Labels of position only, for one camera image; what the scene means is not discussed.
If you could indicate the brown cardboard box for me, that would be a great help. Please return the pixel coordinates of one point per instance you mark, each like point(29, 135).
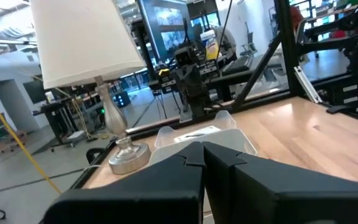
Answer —
point(9, 143)

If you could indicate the person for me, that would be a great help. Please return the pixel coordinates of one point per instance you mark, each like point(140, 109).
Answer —
point(228, 42)

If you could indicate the small yellow tag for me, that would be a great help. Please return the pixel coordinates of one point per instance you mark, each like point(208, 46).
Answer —
point(164, 72)

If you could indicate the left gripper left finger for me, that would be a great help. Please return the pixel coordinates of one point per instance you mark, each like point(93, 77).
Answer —
point(154, 193)

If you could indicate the dark wall display panel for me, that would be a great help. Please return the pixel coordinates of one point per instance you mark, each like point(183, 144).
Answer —
point(166, 28)

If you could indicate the black machine with white labels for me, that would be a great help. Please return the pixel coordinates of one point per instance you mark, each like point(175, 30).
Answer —
point(353, 46)

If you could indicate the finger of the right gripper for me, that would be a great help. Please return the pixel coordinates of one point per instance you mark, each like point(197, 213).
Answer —
point(204, 93)
point(191, 93)

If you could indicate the silver aluminium bracket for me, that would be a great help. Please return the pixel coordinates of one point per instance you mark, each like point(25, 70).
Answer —
point(306, 84)

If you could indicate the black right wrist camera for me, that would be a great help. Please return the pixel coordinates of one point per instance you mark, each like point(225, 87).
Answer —
point(185, 56)

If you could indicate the black aluminium table frame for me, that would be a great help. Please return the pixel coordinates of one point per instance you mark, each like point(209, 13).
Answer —
point(286, 46)

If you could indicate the black side desk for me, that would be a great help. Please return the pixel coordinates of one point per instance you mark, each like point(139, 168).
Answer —
point(54, 118)

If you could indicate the clear plastic bin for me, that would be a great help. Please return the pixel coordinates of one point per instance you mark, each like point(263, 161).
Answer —
point(239, 143)

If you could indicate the black keyboard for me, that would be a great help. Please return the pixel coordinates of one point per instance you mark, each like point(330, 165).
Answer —
point(238, 64)

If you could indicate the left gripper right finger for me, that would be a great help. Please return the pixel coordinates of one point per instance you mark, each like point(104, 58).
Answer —
point(275, 196)

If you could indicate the dark office desk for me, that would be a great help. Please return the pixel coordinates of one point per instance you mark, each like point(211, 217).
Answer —
point(247, 79)

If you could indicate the white-shade silver table lamp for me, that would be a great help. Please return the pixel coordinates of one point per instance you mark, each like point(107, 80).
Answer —
point(82, 40)

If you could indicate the yellow white wipes canister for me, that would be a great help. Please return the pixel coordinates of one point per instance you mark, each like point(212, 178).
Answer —
point(209, 45)

